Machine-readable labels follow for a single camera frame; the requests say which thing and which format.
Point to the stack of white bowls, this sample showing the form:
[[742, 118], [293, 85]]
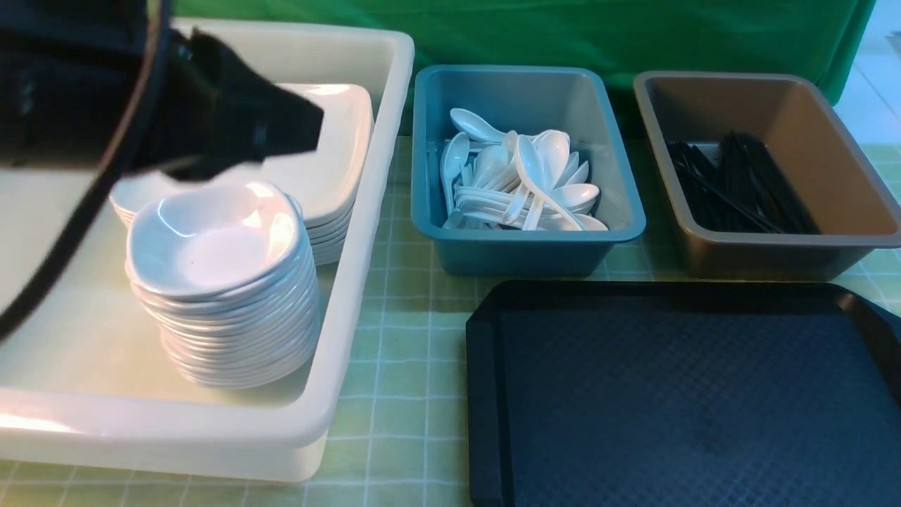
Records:
[[227, 273]]

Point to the large white plastic tub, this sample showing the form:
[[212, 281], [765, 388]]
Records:
[[85, 380]]

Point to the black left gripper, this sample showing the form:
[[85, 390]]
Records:
[[215, 112]]

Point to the brown plastic bin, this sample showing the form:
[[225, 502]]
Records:
[[823, 164]]

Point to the green checkered tablecloth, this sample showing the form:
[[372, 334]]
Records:
[[398, 434]]

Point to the stack of white square plates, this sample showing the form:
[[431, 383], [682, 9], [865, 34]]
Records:
[[326, 237]]

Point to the large white square plate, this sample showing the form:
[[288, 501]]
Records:
[[323, 182]]

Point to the pile of white spoons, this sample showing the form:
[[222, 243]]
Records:
[[505, 180]]

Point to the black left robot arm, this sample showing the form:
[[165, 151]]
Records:
[[70, 69]]

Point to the teal plastic bin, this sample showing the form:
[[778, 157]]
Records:
[[527, 99]]

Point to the green backdrop cloth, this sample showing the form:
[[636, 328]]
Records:
[[815, 40]]

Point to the black serving tray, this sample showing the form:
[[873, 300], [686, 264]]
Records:
[[682, 394]]

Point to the pile of black chopsticks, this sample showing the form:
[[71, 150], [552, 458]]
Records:
[[742, 191]]

